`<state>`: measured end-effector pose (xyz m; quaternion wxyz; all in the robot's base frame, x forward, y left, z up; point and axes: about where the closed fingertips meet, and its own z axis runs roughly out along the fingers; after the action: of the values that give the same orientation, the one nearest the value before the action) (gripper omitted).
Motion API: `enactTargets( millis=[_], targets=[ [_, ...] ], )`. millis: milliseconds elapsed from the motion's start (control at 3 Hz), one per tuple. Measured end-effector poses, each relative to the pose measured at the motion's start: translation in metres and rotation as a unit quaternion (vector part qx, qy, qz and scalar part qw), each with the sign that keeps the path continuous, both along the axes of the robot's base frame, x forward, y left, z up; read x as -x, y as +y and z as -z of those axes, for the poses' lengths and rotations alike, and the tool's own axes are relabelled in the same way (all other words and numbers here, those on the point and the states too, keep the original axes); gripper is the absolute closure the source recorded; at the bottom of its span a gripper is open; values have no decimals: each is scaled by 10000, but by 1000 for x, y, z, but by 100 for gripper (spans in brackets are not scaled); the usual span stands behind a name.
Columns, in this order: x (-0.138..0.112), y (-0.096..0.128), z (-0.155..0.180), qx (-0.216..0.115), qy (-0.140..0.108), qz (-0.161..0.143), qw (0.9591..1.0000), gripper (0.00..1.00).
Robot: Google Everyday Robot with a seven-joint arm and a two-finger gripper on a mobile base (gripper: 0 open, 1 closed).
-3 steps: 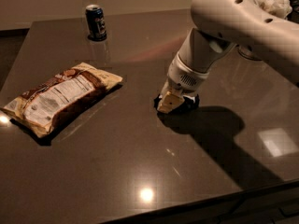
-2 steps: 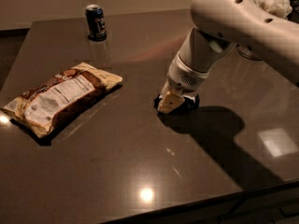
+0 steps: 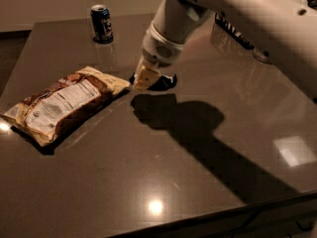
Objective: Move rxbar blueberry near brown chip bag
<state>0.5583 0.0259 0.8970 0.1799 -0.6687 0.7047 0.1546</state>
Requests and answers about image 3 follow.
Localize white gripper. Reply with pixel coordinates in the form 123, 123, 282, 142
133, 22, 185, 90

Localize blue rxbar blueberry wrapper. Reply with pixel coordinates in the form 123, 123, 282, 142
129, 74, 177, 91

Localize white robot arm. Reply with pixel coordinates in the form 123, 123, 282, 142
133, 0, 317, 99

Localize brown chip bag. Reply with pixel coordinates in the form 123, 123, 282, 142
1, 66, 130, 147

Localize dark blue soda can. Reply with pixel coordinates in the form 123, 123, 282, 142
90, 4, 113, 44

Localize black wire napkin holder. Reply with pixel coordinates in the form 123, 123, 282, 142
214, 14, 255, 50

